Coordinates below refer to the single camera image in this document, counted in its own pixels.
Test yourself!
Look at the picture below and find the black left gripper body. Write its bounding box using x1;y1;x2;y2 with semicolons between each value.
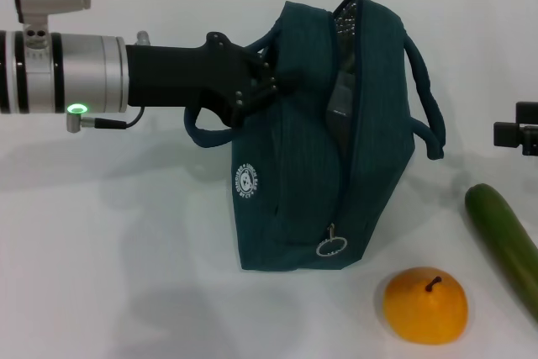
124;30;260;129

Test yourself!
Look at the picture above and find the dark blue insulated lunch bag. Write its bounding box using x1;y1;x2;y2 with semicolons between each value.
183;0;446;272

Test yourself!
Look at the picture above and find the green cucumber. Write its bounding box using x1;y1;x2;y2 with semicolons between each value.
464;182;538;322

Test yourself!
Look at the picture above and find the orange yellow pear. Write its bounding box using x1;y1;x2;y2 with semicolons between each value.
382;266;469;344

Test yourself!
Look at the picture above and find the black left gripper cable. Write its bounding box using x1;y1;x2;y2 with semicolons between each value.
66;103;146;134

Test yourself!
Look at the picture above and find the metal zipper pull ring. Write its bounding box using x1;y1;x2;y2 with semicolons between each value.
315;223;349;257

